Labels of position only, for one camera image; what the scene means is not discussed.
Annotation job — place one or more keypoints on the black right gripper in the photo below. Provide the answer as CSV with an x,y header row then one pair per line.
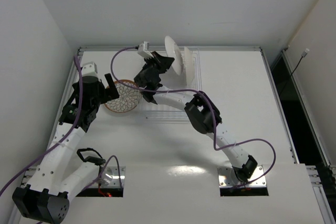
x,y
159,61

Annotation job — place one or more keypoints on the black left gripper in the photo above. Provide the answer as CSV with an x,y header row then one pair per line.
x,y
105,92

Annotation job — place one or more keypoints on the green rimmed sunburst plate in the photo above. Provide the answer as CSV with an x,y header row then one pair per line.
x,y
173,51

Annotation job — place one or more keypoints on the orange rimmed flower plate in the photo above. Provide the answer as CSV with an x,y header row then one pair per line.
x,y
189,67

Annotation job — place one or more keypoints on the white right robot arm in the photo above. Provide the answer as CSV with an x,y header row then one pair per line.
x,y
203,115

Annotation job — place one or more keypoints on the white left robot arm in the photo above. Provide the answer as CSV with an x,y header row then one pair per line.
x,y
47,195

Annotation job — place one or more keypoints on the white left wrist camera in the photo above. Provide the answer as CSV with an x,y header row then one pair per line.
x,y
89,69

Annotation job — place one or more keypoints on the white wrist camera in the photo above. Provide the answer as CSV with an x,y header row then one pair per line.
x,y
89,69
143,50

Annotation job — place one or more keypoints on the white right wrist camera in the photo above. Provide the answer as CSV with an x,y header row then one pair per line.
x,y
143,50

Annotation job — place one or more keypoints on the white wire dish rack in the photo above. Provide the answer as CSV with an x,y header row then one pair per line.
x,y
170,107

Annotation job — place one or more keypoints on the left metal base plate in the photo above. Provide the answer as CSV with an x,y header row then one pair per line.
x,y
111,179

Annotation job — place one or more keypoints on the black wall cable white plug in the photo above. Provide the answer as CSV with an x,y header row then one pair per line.
x,y
303,55

